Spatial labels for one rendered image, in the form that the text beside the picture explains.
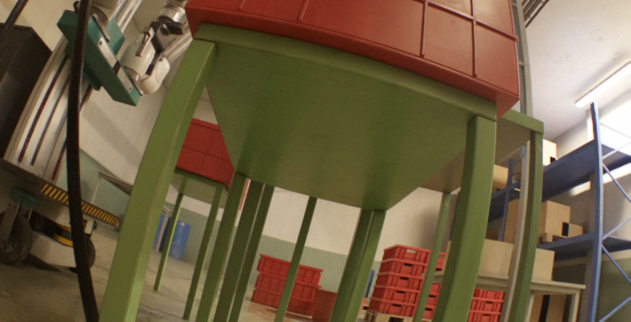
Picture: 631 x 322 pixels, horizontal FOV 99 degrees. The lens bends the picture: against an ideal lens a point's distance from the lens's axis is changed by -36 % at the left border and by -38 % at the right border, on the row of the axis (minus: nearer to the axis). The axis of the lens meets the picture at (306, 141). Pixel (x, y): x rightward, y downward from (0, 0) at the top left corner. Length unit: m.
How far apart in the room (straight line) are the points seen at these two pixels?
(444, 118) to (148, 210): 0.33
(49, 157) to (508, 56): 1.66
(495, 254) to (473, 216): 2.16
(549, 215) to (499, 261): 4.14
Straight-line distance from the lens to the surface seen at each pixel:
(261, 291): 3.67
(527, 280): 1.21
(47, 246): 1.38
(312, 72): 0.42
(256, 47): 0.41
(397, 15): 0.43
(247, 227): 1.12
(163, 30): 1.41
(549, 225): 6.62
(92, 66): 1.65
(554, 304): 7.11
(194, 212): 9.82
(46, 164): 1.73
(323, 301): 3.15
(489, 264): 2.53
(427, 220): 10.26
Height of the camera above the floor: 0.31
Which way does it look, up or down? 20 degrees up
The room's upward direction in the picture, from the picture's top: 15 degrees clockwise
